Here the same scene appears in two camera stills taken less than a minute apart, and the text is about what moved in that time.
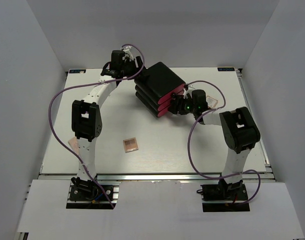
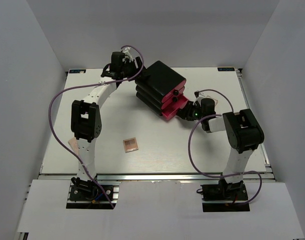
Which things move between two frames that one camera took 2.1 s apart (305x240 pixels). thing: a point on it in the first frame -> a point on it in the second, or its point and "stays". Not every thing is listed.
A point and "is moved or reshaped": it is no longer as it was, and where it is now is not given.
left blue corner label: x=76 y=71 stays
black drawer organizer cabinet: x=160 y=82 stays
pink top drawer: x=168 y=96 is moved or reshaped
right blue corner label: x=226 y=69 stays
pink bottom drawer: x=162 y=112 is moved or reshaped
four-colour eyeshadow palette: x=130 y=144 stays
